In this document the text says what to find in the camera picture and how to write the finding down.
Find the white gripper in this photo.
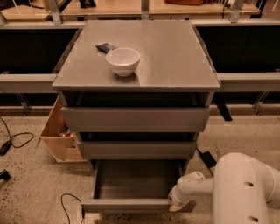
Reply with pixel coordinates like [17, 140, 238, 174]
[168, 171, 214, 212]

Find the grey bottom drawer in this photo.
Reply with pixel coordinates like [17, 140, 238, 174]
[81, 159, 186, 213]

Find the grey drawer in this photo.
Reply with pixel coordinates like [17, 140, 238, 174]
[78, 141, 197, 159]
[61, 107, 210, 132]
[81, 159, 186, 213]

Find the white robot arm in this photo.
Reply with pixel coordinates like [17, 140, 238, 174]
[169, 152, 280, 224]

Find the grey drawer cabinet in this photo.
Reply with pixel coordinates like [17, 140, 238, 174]
[52, 19, 221, 176]

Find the grey middle drawer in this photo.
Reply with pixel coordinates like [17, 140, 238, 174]
[78, 141, 197, 159]

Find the grey top drawer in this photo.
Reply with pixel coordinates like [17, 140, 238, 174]
[61, 107, 210, 132]

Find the black power adapter right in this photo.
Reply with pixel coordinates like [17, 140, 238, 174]
[198, 150, 217, 168]

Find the wooden box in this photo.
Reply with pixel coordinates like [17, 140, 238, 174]
[40, 98, 84, 162]

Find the white ceramic bowl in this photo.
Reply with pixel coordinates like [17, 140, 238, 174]
[106, 47, 141, 77]

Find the black object left edge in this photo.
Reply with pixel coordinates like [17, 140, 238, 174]
[0, 170, 11, 181]

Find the dark blue snack packet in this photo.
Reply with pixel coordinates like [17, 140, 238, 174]
[96, 43, 116, 53]

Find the wooden background table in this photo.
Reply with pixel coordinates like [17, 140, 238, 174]
[0, 0, 261, 22]

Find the black cable loop front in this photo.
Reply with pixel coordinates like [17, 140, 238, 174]
[59, 192, 86, 224]

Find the grey metal rail frame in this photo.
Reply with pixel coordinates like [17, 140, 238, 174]
[1, 0, 280, 112]

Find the black adapter cable left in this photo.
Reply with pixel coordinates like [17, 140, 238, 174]
[0, 116, 35, 156]

